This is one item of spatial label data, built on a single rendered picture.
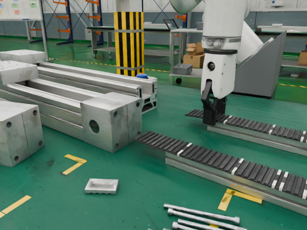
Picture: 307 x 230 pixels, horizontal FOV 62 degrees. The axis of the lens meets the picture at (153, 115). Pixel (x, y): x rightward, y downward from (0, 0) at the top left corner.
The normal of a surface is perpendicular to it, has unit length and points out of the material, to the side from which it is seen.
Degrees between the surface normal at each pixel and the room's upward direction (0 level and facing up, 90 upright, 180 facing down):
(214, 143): 0
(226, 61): 85
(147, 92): 90
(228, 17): 90
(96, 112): 90
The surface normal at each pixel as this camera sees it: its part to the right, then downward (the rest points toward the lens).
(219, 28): -0.38, 0.33
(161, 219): 0.00, -0.93
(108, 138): -0.58, 0.30
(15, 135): 0.95, 0.11
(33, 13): -0.17, 0.36
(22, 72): 0.82, 0.21
